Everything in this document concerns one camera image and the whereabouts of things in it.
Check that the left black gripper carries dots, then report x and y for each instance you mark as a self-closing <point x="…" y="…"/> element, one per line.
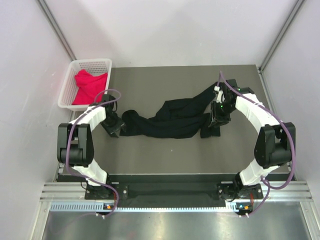
<point x="119" y="124"/>

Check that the crumpled red t-shirt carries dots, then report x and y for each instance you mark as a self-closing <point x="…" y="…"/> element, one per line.
<point x="89" y="87"/>

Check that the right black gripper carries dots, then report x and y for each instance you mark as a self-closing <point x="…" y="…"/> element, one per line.
<point x="219" y="119"/>

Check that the aluminium frame rail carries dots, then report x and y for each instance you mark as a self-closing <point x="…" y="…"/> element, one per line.
<point x="296" y="191"/>

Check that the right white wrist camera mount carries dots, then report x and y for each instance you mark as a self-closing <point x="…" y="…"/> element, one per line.
<point x="219" y="94"/>

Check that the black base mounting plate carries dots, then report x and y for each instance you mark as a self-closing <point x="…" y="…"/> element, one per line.
<point x="181" y="190"/>

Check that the black t-shirt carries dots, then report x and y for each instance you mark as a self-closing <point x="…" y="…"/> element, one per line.
<point x="176" y="119"/>

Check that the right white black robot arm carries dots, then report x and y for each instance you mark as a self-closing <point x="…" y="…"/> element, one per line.
<point x="275" y="144"/>

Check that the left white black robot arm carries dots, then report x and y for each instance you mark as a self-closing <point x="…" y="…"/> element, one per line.
<point x="75" y="146"/>

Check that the white perforated plastic basket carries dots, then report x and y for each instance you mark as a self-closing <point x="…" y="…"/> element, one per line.
<point x="95" y="67"/>

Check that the grey slotted cable duct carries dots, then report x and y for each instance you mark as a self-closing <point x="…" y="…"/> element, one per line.
<point x="101" y="207"/>

